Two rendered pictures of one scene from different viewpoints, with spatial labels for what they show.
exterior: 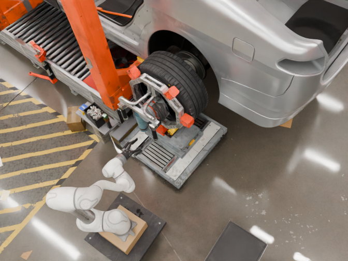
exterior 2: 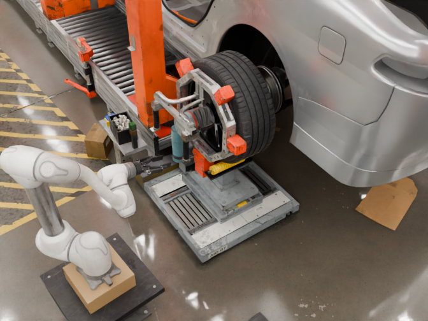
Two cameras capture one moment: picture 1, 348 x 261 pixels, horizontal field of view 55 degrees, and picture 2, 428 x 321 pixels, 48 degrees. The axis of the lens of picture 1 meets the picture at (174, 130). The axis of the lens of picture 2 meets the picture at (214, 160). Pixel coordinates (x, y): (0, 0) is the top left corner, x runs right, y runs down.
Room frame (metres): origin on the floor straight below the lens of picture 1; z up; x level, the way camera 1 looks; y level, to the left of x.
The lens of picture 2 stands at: (-0.52, -0.30, 2.57)
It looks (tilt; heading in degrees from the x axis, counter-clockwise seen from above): 42 degrees down; 9
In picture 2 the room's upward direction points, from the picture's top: 1 degrees clockwise
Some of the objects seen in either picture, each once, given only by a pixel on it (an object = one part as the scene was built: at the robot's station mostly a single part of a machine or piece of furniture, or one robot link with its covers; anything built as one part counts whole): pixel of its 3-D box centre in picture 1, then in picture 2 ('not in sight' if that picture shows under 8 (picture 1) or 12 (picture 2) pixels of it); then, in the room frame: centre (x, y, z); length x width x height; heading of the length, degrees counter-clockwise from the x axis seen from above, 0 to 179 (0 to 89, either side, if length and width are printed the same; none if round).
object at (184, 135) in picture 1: (174, 123); (224, 170); (1.84, -0.01, 0.32); 0.40 x 0.30 x 0.28; 44
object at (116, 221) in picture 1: (116, 220); (92, 251); (0.86, 0.53, 0.57); 0.18 x 0.16 x 0.22; 82
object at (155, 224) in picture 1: (128, 235); (105, 296); (0.86, 0.52, 0.15); 0.50 x 0.50 x 0.30; 49
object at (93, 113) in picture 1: (96, 115); (123, 127); (1.94, 0.72, 0.51); 0.20 x 0.14 x 0.13; 37
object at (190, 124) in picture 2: (153, 104); (195, 107); (1.57, 0.13, 1.03); 0.19 x 0.18 x 0.11; 134
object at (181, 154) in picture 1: (173, 132); (221, 187); (1.86, 0.00, 0.13); 0.50 x 0.36 x 0.10; 44
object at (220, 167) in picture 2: (178, 124); (227, 164); (1.71, -0.05, 0.51); 0.29 x 0.06 x 0.06; 134
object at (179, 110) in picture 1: (157, 102); (204, 116); (1.73, 0.11, 0.85); 0.54 x 0.07 x 0.54; 44
